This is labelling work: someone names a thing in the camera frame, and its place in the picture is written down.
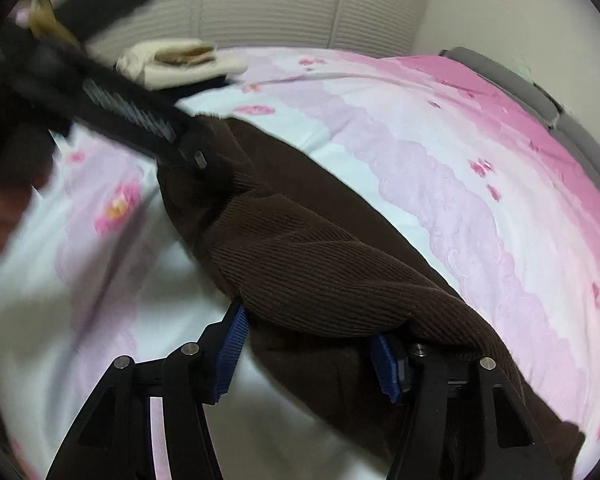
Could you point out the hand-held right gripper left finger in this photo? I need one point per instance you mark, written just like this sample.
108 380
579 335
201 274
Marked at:
230 355

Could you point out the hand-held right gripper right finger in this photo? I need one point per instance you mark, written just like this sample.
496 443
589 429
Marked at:
386 367

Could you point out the person's left hand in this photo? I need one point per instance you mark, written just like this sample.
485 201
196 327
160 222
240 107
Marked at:
0 225

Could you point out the cream folded cloth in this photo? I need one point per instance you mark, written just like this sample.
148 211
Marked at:
150 67

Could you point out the tan plush toy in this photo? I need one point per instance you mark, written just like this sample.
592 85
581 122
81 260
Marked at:
42 17

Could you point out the white louvred closet door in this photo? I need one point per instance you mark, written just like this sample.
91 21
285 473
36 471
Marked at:
280 5

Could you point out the pink floral blanket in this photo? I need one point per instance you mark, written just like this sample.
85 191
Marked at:
430 135

